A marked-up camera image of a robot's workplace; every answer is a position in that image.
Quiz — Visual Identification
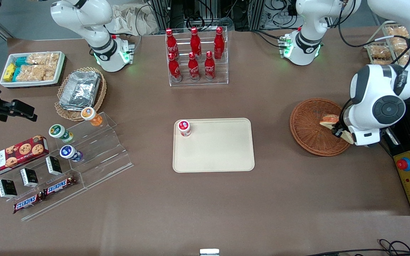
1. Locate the light tan wicker basket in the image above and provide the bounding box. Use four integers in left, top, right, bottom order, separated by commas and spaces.
54, 67, 107, 122

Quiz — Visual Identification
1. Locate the clear acrylic bottle rack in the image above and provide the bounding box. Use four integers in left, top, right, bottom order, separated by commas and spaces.
165, 27, 229, 87

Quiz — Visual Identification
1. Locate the beige plastic tray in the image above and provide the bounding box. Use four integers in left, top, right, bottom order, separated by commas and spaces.
172, 118, 255, 173

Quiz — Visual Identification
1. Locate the green lid gum bottle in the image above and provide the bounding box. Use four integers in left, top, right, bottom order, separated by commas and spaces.
48, 124, 74, 144

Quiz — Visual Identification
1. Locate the black floor cable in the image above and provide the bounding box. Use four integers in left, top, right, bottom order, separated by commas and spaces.
305, 239, 410, 256

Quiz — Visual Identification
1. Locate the small black white box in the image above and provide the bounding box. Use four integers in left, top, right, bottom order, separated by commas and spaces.
46, 156, 63, 176
0, 179, 18, 199
20, 168, 39, 188

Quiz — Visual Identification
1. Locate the stack of foil trays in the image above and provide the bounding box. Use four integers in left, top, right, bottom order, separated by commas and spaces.
59, 71, 101, 111

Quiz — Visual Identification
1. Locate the black aluminium frame rack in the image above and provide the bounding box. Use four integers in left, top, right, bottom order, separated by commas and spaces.
150, 0, 263, 32

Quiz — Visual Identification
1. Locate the Snickers chocolate bar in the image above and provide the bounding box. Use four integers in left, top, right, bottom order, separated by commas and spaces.
13, 192, 46, 214
43, 176, 78, 197

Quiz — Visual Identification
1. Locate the white rectangular snack tray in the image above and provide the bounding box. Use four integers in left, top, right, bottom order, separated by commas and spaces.
0, 51, 66, 89

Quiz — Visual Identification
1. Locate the red emergency stop button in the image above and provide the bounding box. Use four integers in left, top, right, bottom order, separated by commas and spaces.
396, 157, 410, 172

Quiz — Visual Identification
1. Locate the orange lid gum bottle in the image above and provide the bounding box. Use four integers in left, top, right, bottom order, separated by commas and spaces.
81, 107, 103, 127

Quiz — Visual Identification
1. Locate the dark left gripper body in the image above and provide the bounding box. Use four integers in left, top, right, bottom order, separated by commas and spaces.
340, 106, 351, 134

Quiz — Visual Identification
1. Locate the clear acrylic step stand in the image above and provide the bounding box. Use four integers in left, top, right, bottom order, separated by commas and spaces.
20, 112, 134, 222

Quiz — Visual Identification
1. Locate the clear rice cracker packet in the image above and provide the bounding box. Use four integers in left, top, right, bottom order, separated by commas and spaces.
26, 53, 60, 66
17, 65, 57, 82

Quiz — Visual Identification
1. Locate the brown round wicker basket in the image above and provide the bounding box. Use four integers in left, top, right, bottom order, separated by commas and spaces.
290, 98, 354, 157

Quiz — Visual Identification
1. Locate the yellow snack packet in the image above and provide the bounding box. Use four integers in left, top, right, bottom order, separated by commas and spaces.
3, 63, 16, 82

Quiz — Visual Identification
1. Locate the white wire rack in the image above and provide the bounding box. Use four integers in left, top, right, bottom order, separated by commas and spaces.
364, 20, 410, 66

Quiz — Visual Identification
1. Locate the triangular sandwich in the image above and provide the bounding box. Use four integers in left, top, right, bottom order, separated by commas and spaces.
319, 114, 354, 145

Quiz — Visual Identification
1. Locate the red Walkers cookie box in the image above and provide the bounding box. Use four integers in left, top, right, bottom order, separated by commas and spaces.
0, 135, 50, 179

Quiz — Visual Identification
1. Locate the red cola bottle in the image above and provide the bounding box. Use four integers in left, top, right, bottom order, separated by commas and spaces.
214, 27, 225, 60
190, 27, 202, 59
165, 28, 179, 59
204, 51, 216, 81
188, 52, 201, 82
168, 53, 183, 82

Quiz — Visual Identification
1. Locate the beige crumpled cloth bag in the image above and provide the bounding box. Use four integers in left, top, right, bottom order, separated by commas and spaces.
111, 4, 159, 36

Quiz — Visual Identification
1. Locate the red lid gum bottle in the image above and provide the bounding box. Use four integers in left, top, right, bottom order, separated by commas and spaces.
178, 120, 192, 138

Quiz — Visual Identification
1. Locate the blue lid gum bottle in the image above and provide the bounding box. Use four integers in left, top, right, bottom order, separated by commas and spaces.
59, 145, 84, 163

